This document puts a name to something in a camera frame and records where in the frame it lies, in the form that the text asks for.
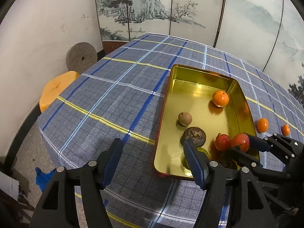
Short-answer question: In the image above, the gold toffee tin tray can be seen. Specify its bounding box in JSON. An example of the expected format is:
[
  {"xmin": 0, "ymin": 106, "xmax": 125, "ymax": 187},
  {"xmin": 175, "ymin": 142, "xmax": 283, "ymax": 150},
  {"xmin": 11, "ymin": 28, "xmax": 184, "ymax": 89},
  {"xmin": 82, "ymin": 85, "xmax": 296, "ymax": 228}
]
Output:
[{"xmin": 154, "ymin": 64, "xmax": 256, "ymax": 180}]

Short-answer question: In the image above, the tan longan fruit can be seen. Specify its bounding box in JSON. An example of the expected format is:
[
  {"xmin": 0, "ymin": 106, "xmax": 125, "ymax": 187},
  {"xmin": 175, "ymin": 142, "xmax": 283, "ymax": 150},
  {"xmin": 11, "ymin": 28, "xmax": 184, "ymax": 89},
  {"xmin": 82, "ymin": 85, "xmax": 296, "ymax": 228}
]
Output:
[{"xmin": 178, "ymin": 112, "xmax": 192, "ymax": 126}]

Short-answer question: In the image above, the grey round millstone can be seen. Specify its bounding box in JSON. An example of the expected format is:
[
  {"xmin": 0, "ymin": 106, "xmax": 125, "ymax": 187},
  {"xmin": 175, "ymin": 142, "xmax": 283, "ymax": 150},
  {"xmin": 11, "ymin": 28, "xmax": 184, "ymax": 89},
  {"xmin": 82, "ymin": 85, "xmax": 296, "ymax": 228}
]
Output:
[{"xmin": 65, "ymin": 42, "xmax": 97, "ymax": 74}]

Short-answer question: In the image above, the small red cherry tomato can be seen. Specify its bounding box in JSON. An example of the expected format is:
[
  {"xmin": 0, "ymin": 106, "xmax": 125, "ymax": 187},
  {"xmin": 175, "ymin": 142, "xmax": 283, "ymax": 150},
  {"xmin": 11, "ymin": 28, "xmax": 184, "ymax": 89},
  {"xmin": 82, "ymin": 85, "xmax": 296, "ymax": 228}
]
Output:
[{"xmin": 214, "ymin": 133, "xmax": 231, "ymax": 152}]

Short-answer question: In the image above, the dark brown passion fruit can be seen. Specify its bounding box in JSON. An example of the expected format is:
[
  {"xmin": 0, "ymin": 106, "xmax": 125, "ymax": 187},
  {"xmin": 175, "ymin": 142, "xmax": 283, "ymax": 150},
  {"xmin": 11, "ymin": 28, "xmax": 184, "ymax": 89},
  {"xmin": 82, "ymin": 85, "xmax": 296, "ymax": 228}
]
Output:
[{"xmin": 180, "ymin": 127, "xmax": 207, "ymax": 147}]

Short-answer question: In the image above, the blue tape scrap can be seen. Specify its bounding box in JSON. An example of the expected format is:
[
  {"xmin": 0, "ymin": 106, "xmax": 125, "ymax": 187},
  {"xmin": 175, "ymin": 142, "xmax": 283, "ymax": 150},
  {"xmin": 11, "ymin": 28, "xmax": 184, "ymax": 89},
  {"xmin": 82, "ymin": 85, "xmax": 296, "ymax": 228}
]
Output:
[{"xmin": 35, "ymin": 167, "xmax": 56, "ymax": 192}]

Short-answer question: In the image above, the painted folding screen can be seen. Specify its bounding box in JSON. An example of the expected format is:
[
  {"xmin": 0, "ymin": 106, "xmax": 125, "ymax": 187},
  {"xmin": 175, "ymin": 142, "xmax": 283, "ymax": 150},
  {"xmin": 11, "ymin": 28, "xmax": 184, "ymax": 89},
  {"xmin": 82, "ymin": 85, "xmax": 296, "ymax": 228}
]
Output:
[{"xmin": 96, "ymin": 0, "xmax": 303, "ymax": 102}]

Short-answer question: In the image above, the blue plaid tablecloth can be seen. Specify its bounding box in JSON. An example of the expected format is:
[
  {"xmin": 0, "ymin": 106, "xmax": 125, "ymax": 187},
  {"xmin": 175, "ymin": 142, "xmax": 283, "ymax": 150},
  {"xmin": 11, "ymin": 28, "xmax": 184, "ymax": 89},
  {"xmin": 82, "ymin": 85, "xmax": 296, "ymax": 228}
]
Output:
[{"xmin": 38, "ymin": 33, "xmax": 303, "ymax": 227}]

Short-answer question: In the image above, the orange round wooden stool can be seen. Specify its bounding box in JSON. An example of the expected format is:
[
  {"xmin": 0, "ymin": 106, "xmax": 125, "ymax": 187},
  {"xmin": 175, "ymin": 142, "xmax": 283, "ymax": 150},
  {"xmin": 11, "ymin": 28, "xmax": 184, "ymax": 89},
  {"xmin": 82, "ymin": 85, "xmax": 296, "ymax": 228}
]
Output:
[{"xmin": 39, "ymin": 70, "xmax": 80, "ymax": 113}]

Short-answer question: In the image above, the small orange mandarin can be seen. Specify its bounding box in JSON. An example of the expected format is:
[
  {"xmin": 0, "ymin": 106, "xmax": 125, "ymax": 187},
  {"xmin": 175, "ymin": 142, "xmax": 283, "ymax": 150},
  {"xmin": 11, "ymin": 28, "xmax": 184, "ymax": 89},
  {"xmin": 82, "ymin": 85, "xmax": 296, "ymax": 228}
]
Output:
[{"xmin": 281, "ymin": 124, "xmax": 291, "ymax": 136}]

